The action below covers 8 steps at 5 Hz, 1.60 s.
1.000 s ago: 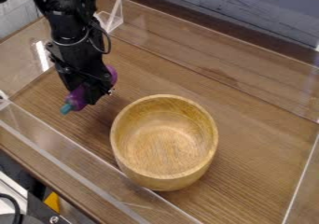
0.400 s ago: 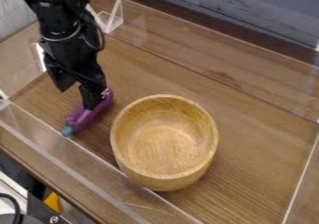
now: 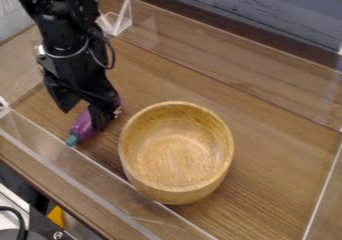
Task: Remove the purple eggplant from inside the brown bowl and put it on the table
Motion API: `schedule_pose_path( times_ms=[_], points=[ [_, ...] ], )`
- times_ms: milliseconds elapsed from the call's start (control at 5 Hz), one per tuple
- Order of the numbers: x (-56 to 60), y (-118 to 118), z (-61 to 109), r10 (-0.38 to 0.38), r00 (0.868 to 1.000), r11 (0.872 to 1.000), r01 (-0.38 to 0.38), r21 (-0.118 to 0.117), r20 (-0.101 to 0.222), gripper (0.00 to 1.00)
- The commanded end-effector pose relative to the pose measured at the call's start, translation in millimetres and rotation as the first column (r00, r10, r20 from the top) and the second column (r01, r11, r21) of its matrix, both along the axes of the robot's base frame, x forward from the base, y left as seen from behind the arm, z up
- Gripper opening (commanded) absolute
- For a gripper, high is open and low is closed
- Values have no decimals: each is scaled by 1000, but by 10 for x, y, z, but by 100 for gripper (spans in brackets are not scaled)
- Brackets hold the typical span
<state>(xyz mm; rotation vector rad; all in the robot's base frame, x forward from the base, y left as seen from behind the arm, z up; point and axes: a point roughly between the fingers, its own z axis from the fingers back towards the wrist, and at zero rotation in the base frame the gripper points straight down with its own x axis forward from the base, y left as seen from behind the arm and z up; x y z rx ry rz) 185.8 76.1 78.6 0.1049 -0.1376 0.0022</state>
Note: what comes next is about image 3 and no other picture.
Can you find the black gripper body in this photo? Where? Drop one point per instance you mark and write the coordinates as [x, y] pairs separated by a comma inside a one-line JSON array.
[[81, 73]]

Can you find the clear acrylic tray wall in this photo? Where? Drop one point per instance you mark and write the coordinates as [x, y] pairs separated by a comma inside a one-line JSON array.
[[280, 100]]

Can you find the clear acrylic corner bracket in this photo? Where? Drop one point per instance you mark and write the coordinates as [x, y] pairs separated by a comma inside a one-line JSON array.
[[114, 23]]

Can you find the brown wooden bowl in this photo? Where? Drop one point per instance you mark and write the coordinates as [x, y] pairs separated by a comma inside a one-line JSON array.
[[177, 149]]

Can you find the yellow black base equipment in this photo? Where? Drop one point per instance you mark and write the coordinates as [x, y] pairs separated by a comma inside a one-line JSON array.
[[23, 223]]

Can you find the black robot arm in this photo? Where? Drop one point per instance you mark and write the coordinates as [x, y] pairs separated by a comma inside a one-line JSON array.
[[69, 28]]

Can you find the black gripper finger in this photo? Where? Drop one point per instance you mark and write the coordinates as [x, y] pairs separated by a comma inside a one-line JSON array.
[[65, 97], [102, 113]]

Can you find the purple toy eggplant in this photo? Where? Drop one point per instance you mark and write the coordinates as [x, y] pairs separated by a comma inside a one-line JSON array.
[[82, 130]]

